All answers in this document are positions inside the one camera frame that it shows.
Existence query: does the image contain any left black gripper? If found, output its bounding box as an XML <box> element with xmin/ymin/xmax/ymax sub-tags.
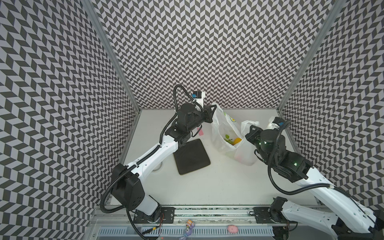
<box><xmin>187</xmin><ymin>102</ymin><xmax>217</xmax><ymax>131</ymax></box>

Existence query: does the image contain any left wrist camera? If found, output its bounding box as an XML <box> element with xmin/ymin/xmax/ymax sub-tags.
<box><xmin>192</xmin><ymin>91</ymin><xmax>206</xmax><ymax>107</ymax></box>

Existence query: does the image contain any beige tape roll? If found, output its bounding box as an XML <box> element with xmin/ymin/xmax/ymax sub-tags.
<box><xmin>153</xmin><ymin>163</ymin><xmax>163</xmax><ymax>172</ymax></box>

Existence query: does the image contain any black square tray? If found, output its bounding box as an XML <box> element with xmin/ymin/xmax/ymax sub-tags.
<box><xmin>174</xmin><ymin>139</ymin><xmax>211</xmax><ymax>176</ymax></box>

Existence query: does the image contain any pink round toy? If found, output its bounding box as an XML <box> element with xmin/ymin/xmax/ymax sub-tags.
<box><xmin>227</xmin><ymin>225</ymin><xmax>239</xmax><ymax>234</ymax></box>

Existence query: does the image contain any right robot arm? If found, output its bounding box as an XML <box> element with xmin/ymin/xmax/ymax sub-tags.
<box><xmin>246</xmin><ymin>117</ymin><xmax>384</xmax><ymax>240</ymax></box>

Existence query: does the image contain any white plastic bag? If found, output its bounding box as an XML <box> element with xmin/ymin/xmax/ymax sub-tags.
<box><xmin>211</xmin><ymin>102</ymin><xmax>260</xmax><ymax>166</ymax></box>

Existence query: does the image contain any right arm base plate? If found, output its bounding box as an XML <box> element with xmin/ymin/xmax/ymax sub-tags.
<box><xmin>250</xmin><ymin>207</ymin><xmax>288</xmax><ymax>224</ymax></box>

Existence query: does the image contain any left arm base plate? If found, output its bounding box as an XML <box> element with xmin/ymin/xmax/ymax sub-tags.
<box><xmin>134</xmin><ymin>206</ymin><xmax>176</xmax><ymax>224</ymax></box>

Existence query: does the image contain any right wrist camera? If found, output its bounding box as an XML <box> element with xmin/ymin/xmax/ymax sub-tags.
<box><xmin>267</xmin><ymin>117</ymin><xmax>285</xmax><ymax>130</ymax></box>

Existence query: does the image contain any purple toy figure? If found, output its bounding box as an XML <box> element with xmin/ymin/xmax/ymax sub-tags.
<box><xmin>179</xmin><ymin>220</ymin><xmax>195</xmax><ymax>240</ymax></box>

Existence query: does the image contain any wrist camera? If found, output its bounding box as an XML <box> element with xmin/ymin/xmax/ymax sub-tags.
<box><xmin>267</xmin><ymin>117</ymin><xmax>285</xmax><ymax>130</ymax></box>
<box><xmin>192</xmin><ymin>91</ymin><xmax>206</xmax><ymax>107</ymax></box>

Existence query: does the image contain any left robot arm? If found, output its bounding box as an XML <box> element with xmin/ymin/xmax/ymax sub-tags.
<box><xmin>100</xmin><ymin>85</ymin><xmax>217</xmax><ymax>220</ymax></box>

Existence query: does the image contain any yellow fake lemon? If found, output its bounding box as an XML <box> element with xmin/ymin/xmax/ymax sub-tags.
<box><xmin>232</xmin><ymin>138</ymin><xmax>242</xmax><ymax>146</ymax></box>

